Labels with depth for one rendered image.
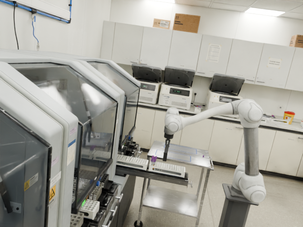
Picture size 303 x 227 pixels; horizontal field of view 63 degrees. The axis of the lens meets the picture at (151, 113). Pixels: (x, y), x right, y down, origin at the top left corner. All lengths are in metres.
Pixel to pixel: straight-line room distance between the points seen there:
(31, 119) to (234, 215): 1.87
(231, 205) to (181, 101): 2.38
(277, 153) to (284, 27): 2.21
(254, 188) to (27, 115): 1.60
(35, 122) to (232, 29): 4.37
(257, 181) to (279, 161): 2.83
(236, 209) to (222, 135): 2.29
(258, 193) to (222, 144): 2.56
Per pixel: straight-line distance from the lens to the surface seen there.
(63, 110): 1.07
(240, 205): 2.32
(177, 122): 1.75
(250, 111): 1.79
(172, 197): 2.83
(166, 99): 4.27
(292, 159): 4.90
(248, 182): 2.02
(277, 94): 5.19
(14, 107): 0.93
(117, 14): 5.07
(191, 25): 4.58
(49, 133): 0.90
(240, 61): 4.60
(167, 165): 2.11
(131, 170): 2.09
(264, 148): 4.68
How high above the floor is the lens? 1.74
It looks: 13 degrees down
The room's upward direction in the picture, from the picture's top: 9 degrees clockwise
